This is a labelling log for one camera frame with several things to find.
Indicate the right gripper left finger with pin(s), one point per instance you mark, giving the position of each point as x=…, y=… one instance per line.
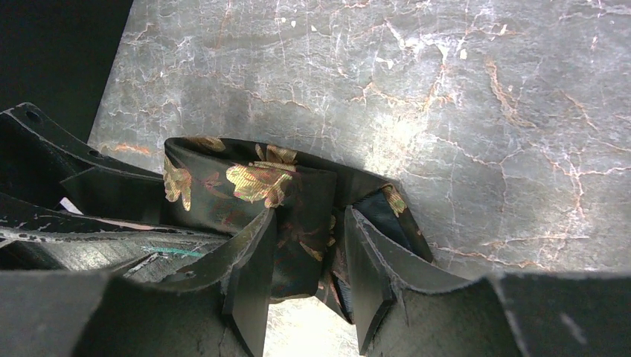
x=217, y=306

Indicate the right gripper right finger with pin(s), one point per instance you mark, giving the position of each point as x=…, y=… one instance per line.
x=405, y=306

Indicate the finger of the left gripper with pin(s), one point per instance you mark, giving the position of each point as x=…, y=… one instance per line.
x=38, y=238
x=42, y=163

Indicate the black gold floral tie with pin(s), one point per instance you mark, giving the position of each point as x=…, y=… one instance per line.
x=222, y=184

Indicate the black display box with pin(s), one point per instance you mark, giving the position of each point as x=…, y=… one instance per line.
x=58, y=56

